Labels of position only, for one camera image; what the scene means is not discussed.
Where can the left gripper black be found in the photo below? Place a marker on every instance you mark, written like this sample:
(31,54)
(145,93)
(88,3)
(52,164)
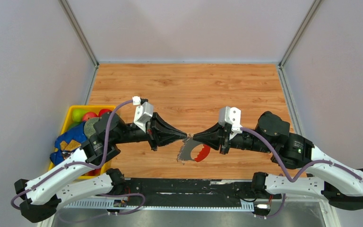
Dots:
(168,134)

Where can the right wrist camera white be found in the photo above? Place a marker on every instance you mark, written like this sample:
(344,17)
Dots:
(232,116)

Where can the red apple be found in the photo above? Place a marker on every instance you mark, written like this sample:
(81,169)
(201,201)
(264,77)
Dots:
(88,115)

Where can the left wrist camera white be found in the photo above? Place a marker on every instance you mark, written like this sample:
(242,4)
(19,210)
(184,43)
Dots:
(143,112)

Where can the white slotted cable duct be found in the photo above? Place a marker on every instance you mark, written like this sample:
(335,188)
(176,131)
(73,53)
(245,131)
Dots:
(113,204)

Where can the green apple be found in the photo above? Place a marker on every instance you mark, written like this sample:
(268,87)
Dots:
(78,114)

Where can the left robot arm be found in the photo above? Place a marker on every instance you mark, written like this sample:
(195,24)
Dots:
(43,196)

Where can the red tomato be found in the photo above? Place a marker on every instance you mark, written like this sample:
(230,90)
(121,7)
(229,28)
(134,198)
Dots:
(103,111)

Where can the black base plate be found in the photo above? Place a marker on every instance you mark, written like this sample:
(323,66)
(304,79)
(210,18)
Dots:
(197,191)

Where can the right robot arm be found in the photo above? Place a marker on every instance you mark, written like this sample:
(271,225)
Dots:
(306,169)

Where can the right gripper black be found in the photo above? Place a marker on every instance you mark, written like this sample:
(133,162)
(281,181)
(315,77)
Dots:
(217,135)

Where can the blue snack bag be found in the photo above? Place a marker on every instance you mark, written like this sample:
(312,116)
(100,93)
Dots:
(68,142)

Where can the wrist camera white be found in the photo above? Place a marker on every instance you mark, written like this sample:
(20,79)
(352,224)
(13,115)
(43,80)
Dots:
(143,112)
(232,116)

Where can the netted melon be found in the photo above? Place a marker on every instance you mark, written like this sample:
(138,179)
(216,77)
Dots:
(89,129)

